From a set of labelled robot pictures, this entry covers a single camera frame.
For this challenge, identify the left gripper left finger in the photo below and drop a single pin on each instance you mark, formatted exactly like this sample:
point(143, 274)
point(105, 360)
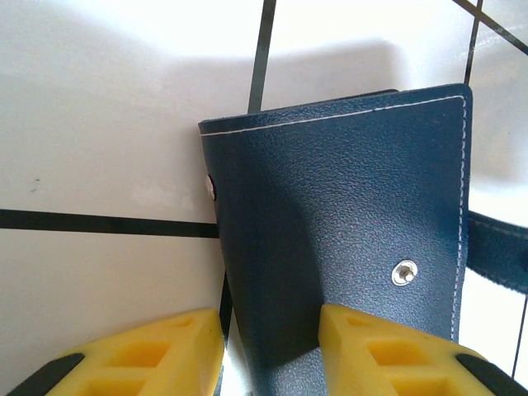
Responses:
point(165, 354)

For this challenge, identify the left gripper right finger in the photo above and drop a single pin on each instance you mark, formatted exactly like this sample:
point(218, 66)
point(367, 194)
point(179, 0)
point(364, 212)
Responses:
point(392, 363)

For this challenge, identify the blue leather card holder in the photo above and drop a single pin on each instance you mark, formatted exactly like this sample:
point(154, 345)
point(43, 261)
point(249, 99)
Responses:
point(330, 185)

